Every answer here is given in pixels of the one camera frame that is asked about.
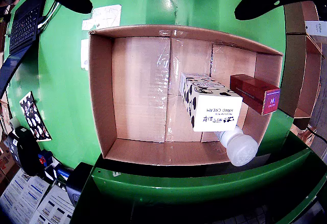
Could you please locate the black picture sticker sheet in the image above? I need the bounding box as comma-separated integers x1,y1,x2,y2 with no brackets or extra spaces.
19,91,53,142

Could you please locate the black keyboard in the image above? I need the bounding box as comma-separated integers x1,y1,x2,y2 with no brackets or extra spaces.
0,0,48,99

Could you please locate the cow print hand cream box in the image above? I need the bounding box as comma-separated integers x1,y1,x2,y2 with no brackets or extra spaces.
178,72,243,132

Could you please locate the blue red small package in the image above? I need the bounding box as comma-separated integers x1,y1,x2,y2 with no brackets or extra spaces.
38,149,70,182

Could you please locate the green metal shelf rack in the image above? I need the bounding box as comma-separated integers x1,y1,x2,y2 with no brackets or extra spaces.
68,129,327,224

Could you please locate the reddish brown carton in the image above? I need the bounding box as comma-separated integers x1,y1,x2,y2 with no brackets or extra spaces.
0,139,20,191

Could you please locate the white bottle translucent cap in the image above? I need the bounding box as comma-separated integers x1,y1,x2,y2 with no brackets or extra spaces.
214,126,259,167

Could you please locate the printed white paper sheet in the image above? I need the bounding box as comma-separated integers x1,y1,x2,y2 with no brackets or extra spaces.
0,169,51,224
30,184,76,224

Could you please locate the shallow cardboard tray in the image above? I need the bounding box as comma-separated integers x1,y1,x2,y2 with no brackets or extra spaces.
88,24,285,167

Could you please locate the tall white product box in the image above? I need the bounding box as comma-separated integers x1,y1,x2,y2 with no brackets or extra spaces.
304,20,327,43

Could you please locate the dark red carton box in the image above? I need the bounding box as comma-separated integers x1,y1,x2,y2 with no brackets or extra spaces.
229,73,281,116

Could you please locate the black rounded device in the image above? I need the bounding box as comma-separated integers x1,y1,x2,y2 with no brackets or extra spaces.
9,126,43,177

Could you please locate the black hanging power cable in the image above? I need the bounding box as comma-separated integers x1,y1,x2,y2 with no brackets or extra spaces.
306,125,327,143

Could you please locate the divided cardboard box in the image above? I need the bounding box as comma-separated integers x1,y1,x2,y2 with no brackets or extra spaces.
277,1,324,130

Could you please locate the white cable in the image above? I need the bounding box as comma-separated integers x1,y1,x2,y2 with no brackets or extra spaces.
37,1,62,31

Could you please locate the black plastic case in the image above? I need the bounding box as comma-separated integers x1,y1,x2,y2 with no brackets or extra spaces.
65,161,94,207

